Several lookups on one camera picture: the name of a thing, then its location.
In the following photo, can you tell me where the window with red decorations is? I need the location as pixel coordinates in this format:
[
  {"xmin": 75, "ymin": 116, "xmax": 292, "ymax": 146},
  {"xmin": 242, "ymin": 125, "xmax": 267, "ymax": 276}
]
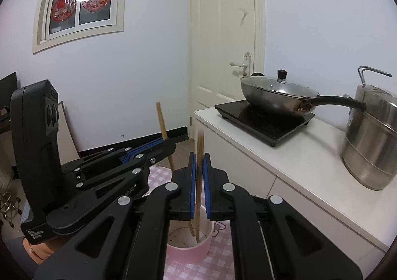
[{"xmin": 32, "ymin": 0, "xmax": 126, "ymax": 54}]

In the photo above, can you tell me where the silver door handle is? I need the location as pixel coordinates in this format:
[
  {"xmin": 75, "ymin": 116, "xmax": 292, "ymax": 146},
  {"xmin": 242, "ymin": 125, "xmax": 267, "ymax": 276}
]
[{"xmin": 230, "ymin": 52, "xmax": 252, "ymax": 76}]

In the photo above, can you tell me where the black monitor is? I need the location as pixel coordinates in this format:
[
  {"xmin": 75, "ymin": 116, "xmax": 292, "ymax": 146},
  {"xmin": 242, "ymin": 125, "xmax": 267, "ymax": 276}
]
[{"xmin": 0, "ymin": 71, "xmax": 18, "ymax": 108}]

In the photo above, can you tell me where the white board with wood frame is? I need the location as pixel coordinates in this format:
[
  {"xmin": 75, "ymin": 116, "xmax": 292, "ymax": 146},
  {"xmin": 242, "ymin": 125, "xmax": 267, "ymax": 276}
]
[{"xmin": 57, "ymin": 102, "xmax": 79, "ymax": 164}]

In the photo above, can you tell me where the person's left hand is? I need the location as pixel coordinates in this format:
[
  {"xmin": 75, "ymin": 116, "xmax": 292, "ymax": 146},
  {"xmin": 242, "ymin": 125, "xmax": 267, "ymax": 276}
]
[{"xmin": 22, "ymin": 237, "xmax": 67, "ymax": 265}]

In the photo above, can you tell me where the stainless steel steamer pot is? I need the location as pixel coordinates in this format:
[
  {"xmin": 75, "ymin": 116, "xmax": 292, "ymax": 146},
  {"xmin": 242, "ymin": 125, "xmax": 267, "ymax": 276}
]
[{"xmin": 341, "ymin": 66, "xmax": 396, "ymax": 191}]

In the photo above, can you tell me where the pink cylindrical utensil holder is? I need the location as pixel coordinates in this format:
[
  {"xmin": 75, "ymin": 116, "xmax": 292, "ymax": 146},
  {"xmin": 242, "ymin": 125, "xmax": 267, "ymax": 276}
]
[{"xmin": 167, "ymin": 205, "xmax": 215, "ymax": 265}]

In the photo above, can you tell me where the pink checkered tablecloth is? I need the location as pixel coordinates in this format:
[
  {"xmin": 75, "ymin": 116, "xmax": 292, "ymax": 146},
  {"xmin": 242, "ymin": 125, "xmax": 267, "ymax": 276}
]
[{"xmin": 146, "ymin": 165, "xmax": 236, "ymax": 280}]

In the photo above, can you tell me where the black induction cooktop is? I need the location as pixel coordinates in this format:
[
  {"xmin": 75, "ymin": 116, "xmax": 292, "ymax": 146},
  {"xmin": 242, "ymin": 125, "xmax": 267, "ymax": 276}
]
[{"xmin": 215, "ymin": 100, "xmax": 315, "ymax": 147}]

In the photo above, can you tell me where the white kitchen counter cabinet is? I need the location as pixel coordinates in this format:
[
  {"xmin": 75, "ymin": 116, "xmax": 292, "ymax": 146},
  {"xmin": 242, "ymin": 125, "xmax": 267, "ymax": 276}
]
[{"xmin": 194, "ymin": 108, "xmax": 396, "ymax": 276}]

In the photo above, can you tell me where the steel wok with lid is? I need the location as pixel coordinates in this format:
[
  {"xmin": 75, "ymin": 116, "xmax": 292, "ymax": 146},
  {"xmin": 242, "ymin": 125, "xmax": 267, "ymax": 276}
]
[{"xmin": 240, "ymin": 70, "xmax": 367, "ymax": 116}]

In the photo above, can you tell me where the cream panel door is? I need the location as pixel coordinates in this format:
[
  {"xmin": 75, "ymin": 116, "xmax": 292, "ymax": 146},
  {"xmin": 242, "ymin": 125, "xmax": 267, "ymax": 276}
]
[{"xmin": 188, "ymin": 0, "xmax": 265, "ymax": 138}]

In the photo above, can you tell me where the wooden chopstick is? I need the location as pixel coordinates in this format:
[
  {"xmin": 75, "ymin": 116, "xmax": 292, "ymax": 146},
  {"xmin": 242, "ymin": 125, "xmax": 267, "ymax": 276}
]
[
  {"xmin": 195, "ymin": 131, "xmax": 204, "ymax": 243},
  {"xmin": 155, "ymin": 102, "xmax": 197, "ymax": 237}
]

